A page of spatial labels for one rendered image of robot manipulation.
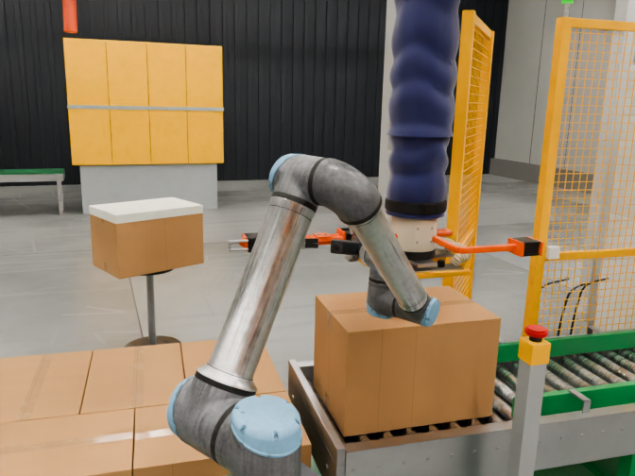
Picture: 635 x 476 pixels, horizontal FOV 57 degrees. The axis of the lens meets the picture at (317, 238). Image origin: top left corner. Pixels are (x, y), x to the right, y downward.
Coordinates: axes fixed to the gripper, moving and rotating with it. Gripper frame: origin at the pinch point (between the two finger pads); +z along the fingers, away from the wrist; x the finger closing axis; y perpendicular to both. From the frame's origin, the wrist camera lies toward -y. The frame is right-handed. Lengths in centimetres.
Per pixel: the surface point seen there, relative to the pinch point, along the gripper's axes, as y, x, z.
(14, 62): -280, 104, 1033
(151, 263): -65, -55, 179
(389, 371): 11.9, -44.7, -18.3
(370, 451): -1, -65, -34
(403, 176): 19.3, 22.8, -4.2
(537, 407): 47, -45, -53
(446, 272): 34.4, -11.1, -13.1
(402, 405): 17, -59, -18
